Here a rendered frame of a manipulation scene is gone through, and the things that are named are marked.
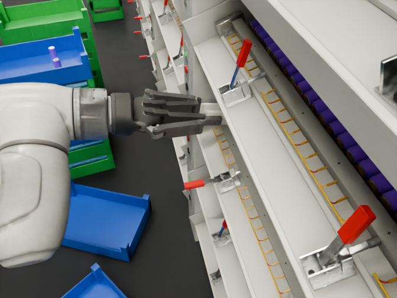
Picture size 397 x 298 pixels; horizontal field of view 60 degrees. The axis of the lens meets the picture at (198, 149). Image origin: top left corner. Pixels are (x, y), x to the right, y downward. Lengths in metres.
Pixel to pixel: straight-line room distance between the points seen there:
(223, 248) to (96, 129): 0.38
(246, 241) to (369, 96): 0.40
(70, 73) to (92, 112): 0.52
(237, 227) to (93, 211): 0.74
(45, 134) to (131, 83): 1.26
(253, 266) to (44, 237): 0.30
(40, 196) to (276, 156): 0.32
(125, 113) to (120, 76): 1.27
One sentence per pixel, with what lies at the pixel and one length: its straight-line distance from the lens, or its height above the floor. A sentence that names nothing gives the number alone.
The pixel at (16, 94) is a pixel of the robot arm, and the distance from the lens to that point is 0.60.
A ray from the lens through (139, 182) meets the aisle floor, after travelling 1.29.
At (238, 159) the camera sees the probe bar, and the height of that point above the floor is 0.53.
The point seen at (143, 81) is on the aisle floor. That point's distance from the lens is 1.80.
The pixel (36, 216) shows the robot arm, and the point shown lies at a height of 0.60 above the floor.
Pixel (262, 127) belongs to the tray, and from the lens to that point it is 0.45.
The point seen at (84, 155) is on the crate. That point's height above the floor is 0.10.
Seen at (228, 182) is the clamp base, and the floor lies 0.51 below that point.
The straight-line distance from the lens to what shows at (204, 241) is 1.02.
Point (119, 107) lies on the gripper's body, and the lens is 0.59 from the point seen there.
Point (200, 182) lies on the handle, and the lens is 0.61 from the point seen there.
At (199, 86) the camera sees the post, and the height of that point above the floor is 0.59.
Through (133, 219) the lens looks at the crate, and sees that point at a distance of 1.19.
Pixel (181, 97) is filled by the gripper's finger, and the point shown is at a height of 0.59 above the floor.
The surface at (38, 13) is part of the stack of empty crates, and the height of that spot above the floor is 0.41.
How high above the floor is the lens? 0.98
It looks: 45 degrees down
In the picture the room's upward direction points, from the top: straight up
